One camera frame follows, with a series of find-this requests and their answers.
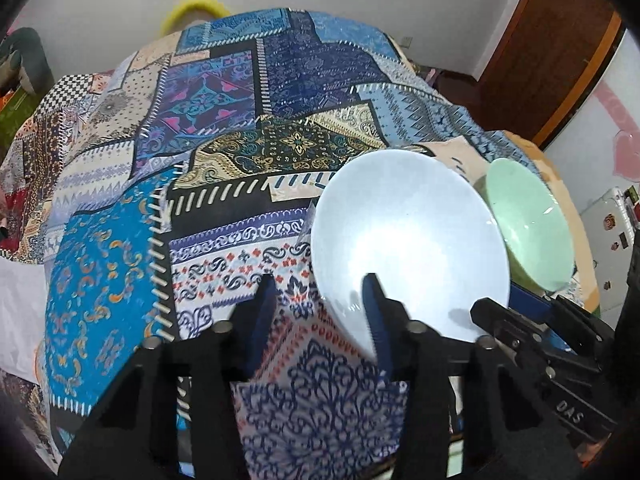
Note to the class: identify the yellow foam hoop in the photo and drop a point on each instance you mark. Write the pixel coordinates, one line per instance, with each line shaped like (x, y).
(186, 11)

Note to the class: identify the white folded cloth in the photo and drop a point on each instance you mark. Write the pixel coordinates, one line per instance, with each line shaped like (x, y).
(23, 296)

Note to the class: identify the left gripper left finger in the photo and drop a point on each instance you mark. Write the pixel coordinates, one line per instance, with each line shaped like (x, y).
(132, 433)

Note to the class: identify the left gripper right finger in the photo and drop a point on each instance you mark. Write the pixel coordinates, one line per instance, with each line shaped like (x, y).
(508, 432)

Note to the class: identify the grey neck pillow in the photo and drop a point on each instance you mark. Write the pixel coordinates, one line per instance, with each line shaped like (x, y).
(24, 62)

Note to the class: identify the green bowl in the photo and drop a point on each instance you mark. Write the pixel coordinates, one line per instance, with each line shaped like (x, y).
(538, 242)

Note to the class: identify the white sticker-covered appliance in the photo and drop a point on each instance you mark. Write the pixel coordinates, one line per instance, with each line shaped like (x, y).
(610, 235)

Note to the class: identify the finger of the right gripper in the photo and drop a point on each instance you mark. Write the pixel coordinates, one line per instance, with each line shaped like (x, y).
(516, 336)
(569, 322)

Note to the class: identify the brown wooden door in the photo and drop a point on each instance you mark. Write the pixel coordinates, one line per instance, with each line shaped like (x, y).
(549, 58)

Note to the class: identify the patchwork patterned bedspread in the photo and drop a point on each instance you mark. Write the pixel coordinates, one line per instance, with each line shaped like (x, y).
(156, 196)

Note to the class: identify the white plate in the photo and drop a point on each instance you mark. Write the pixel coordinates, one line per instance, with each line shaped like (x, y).
(418, 226)

